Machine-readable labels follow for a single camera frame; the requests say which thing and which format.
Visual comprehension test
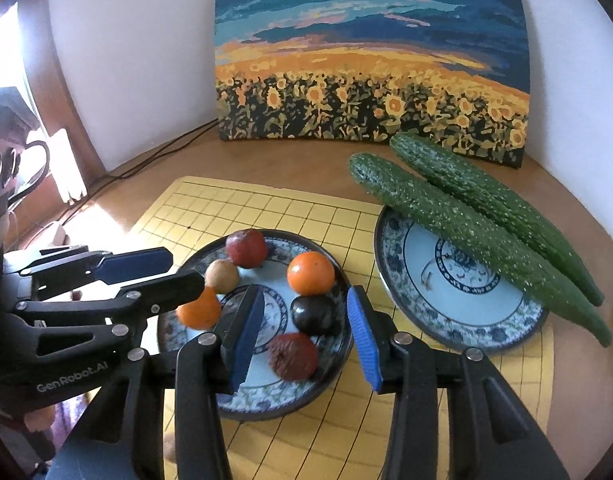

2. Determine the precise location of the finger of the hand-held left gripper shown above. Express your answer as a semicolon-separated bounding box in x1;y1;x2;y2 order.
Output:
4;247;174;287
16;271;206;329

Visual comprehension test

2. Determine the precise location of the orange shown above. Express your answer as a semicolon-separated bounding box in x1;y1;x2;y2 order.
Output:
287;251;336;297
176;286;223;332

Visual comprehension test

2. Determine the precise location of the red apple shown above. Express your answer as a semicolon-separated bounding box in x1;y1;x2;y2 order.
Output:
225;229;268;269

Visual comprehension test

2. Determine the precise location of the brown kiwi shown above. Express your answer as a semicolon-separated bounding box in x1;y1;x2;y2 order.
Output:
205;259;240;295

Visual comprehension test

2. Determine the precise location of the blue white patterned plate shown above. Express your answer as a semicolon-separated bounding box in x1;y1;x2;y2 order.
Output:
157;230;355;421
374;205;550;354

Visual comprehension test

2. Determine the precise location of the wrinkled dark red fruit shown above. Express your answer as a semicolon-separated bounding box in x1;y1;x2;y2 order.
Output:
268;332;321;382

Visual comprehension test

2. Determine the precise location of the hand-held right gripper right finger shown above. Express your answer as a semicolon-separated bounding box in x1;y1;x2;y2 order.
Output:
347;285;570;480

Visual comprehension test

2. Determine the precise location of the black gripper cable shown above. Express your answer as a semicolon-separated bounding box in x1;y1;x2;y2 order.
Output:
14;141;52;198

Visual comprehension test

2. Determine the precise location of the green cucumber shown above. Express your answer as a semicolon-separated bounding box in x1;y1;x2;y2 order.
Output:
390;132;606;307
349;152;613;347

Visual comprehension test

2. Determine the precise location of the white bright packet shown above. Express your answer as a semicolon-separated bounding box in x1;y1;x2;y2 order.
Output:
49;129;88;204

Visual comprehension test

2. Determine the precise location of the dark purple plum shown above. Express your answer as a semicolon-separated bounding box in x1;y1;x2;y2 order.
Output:
290;294;338;337

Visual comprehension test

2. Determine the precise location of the sunflower field painting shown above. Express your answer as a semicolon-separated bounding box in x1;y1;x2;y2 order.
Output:
214;0;531;169

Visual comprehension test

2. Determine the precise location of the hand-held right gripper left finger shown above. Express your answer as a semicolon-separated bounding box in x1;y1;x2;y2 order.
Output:
56;285;266;480

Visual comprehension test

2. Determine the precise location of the black wall cable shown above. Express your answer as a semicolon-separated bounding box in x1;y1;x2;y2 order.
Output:
89;119;220;183

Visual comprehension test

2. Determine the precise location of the yellow grid game board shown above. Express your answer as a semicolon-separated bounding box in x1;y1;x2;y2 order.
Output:
131;176;556;480

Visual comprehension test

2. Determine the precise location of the window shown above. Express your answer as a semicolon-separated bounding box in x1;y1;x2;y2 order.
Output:
0;0;40;93

